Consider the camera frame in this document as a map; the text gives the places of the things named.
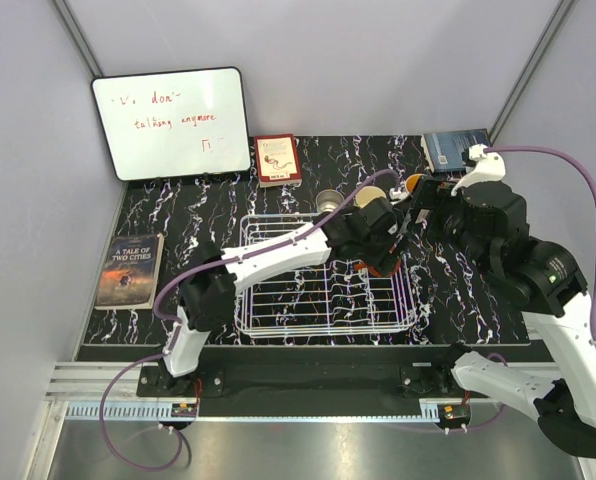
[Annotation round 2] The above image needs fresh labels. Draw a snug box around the white wire dish rack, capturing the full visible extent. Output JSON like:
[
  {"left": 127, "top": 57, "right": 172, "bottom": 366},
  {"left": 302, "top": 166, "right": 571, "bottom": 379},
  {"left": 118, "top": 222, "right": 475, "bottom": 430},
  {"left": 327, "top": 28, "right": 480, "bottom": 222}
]
[{"left": 233, "top": 213, "right": 416, "bottom": 335}]

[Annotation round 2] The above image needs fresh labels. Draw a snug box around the grey slotted cable duct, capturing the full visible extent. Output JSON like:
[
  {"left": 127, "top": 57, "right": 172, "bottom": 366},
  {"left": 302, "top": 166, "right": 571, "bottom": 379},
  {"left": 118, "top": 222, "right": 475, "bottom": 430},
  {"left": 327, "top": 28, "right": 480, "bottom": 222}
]
[{"left": 67, "top": 402, "right": 472, "bottom": 424}]

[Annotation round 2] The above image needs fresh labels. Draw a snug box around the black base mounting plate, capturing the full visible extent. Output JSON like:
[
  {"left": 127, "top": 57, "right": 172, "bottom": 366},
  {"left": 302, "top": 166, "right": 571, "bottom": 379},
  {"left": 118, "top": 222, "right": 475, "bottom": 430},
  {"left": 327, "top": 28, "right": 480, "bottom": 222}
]
[{"left": 137, "top": 346, "right": 466, "bottom": 420}]

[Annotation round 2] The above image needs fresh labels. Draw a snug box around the red and white book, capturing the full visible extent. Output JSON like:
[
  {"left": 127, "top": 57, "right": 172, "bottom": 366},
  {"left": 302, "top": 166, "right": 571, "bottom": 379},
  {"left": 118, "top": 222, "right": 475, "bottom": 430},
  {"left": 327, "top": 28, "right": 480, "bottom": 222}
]
[{"left": 254, "top": 134, "right": 302, "bottom": 188}]

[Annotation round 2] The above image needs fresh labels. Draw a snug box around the orange ceramic mug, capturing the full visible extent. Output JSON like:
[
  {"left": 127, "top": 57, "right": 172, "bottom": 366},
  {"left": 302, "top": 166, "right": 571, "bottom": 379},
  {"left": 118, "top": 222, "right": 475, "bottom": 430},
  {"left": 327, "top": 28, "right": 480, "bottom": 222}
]
[{"left": 353, "top": 262, "right": 400, "bottom": 278}]

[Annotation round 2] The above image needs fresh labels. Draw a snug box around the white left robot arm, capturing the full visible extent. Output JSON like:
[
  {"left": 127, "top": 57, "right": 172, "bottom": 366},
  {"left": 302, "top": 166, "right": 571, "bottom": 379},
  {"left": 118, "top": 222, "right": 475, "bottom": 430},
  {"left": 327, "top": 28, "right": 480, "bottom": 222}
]
[{"left": 158, "top": 197, "right": 408, "bottom": 396}]

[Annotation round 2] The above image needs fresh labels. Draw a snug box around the dark blue book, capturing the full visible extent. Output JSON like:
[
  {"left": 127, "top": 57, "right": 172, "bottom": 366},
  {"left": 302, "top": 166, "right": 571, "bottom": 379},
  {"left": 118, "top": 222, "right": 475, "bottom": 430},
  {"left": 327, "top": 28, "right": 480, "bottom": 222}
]
[{"left": 421, "top": 129, "right": 490, "bottom": 174}]

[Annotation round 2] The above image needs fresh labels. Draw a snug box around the floral iridescent white mug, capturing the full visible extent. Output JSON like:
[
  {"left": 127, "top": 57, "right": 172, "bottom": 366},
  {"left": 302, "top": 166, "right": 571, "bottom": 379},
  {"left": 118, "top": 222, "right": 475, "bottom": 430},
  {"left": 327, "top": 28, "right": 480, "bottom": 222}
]
[{"left": 405, "top": 174, "right": 423, "bottom": 193}]

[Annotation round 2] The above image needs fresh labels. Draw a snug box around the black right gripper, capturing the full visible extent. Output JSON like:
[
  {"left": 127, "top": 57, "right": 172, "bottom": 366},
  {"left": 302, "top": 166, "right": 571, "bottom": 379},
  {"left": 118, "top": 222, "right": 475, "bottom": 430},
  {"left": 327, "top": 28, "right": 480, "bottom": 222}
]
[{"left": 391, "top": 174, "right": 494, "bottom": 275}]

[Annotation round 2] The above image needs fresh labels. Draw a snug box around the Tale of Two Cities book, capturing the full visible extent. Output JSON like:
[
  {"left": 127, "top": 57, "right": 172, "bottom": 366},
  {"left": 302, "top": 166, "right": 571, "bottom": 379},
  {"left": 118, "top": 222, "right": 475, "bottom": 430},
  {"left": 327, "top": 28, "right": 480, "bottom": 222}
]
[{"left": 94, "top": 233, "right": 164, "bottom": 310}]

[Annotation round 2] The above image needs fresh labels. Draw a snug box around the cream ribbed mug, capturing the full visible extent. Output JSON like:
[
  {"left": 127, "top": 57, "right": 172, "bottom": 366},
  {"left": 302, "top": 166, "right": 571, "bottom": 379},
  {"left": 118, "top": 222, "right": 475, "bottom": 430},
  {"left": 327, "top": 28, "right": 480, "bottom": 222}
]
[{"left": 354, "top": 186, "right": 387, "bottom": 208}]

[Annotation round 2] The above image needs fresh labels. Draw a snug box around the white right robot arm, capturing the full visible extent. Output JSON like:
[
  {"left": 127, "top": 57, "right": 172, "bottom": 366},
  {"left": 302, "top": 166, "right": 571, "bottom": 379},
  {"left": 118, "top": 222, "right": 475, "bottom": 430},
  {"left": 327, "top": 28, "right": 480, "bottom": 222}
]
[{"left": 409, "top": 177, "right": 596, "bottom": 459}]

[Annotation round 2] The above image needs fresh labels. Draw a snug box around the brown and cream cup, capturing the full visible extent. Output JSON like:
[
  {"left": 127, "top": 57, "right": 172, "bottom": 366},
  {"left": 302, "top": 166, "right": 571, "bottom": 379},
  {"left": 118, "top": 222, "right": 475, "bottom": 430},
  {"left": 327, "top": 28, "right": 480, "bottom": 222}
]
[{"left": 315, "top": 189, "right": 344, "bottom": 213}]

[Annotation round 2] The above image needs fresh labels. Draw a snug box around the white dry-erase board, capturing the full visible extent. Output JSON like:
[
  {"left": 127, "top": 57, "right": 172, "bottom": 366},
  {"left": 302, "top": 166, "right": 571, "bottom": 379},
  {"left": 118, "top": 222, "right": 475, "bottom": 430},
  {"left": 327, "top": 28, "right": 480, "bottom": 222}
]
[{"left": 91, "top": 67, "right": 251, "bottom": 182}]

